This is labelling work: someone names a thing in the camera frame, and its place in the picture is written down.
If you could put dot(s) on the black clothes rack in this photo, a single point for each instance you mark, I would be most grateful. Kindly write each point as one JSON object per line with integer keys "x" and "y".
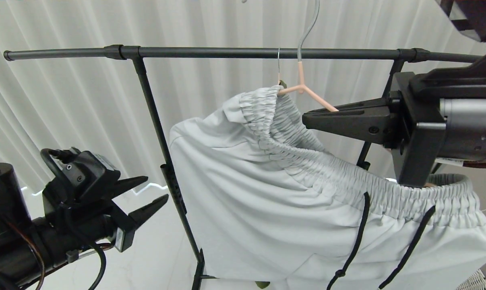
{"x": 226, "y": 52}

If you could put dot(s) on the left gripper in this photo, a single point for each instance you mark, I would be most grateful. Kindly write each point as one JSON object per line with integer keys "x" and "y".
{"x": 85, "y": 229}

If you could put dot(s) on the white curtain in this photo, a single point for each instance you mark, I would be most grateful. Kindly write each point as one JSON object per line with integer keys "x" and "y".
{"x": 146, "y": 100}

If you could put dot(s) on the pale grey garment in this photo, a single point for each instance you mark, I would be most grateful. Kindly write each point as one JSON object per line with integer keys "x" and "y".
{"x": 307, "y": 201}

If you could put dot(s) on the white laundry basket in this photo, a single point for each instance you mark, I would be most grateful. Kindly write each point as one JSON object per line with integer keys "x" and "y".
{"x": 476, "y": 282}

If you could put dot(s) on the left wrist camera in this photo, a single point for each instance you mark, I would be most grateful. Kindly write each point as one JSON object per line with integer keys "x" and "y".
{"x": 81, "y": 177}

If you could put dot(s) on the pink clothes hanger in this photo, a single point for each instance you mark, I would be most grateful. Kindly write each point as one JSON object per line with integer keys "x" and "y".
{"x": 278, "y": 66}
{"x": 301, "y": 78}

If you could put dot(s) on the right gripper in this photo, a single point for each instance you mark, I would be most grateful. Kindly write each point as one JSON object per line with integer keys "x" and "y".
{"x": 420, "y": 133}

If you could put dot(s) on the green printed T-shirt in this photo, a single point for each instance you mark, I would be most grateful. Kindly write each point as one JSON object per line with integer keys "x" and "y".
{"x": 283, "y": 83}

